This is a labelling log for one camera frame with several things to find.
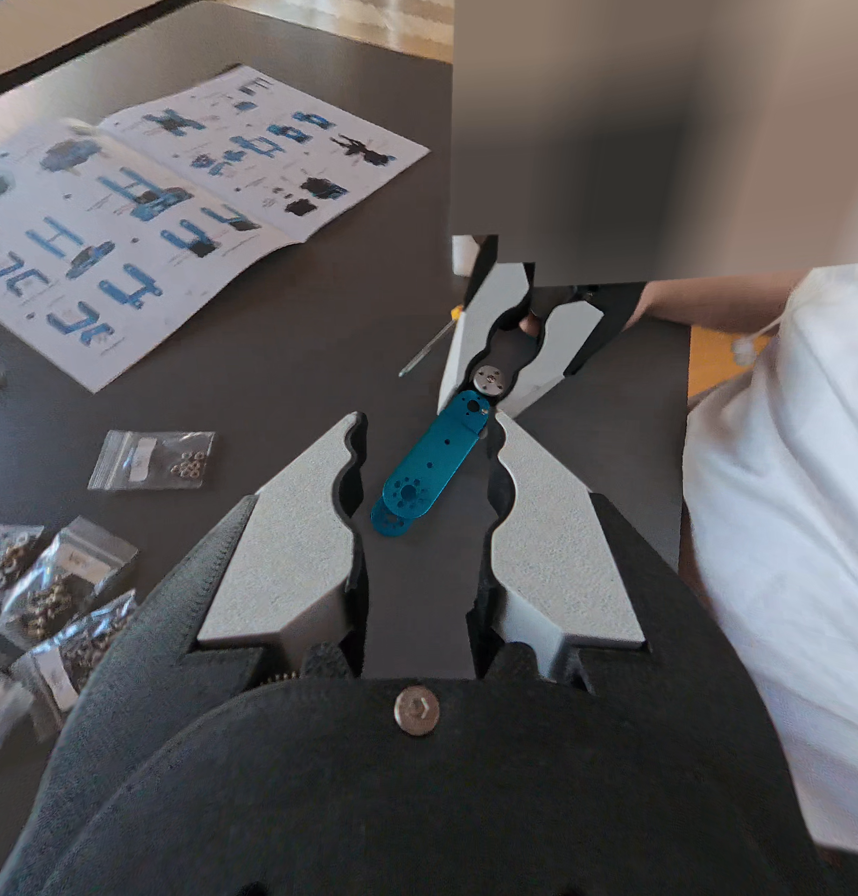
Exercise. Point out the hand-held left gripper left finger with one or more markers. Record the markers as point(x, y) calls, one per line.
point(282, 553)

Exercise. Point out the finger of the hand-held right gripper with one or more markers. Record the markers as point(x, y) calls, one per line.
point(481, 329)
point(565, 343)

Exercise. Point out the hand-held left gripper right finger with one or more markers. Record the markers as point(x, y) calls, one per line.
point(565, 560)

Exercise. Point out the round metal servo disc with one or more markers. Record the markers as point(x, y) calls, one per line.
point(490, 381)

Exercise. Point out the blue metal bracket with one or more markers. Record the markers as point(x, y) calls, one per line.
point(429, 469)

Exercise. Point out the person's right forearm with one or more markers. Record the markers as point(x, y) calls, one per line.
point(716, 301)

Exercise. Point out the dark desk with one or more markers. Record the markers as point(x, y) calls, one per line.
point(296, 350)

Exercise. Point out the person's right hand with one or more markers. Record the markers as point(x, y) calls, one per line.
point(529, 324)

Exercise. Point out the white foam piece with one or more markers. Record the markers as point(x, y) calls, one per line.
point(462, 255)

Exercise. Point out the clear bag of nuts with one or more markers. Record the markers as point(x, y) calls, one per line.
point(152, 458)

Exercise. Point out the person in white shirt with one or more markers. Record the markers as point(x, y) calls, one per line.
point(786, 525)

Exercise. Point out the assembly instruction booklet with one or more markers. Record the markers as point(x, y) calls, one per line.
point(121, 231)

